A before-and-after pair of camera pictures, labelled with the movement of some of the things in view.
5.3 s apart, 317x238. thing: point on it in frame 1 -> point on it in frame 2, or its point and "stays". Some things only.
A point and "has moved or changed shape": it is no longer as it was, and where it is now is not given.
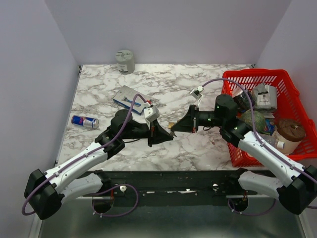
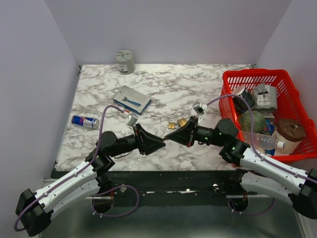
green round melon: (259, 120) stays
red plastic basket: (289, 106) stays
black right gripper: (185, 123) -> (184, 135)
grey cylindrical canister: (125, 61) stays
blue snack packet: (270, 125) stays
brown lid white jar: (291, 132) stays
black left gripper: (160, 135) -> (150, 144)
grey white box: (265, 96) stays
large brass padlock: (171, 124) has moved or changed shape
